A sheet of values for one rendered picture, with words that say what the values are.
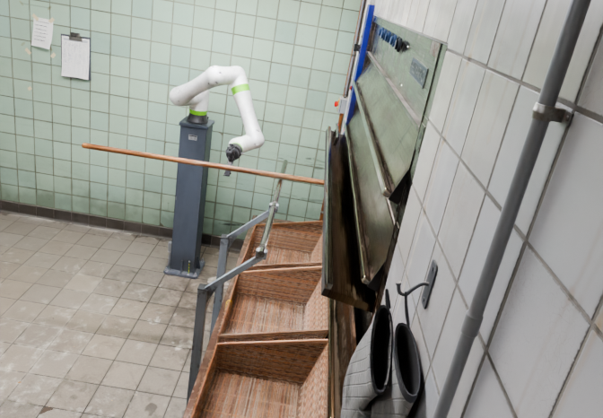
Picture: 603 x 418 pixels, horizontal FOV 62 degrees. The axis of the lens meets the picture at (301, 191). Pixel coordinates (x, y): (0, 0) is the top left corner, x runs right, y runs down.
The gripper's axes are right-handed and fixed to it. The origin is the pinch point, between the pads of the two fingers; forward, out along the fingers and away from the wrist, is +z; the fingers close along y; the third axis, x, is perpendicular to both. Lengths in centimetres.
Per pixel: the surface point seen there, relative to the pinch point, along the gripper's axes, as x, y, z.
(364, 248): -63, -31, 136
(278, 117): -20, -3, -116
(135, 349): 38, 118, 28
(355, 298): -60, -24, 154
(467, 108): -65, -86, 187
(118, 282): 74, 119, -39
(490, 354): -64, -64, 223
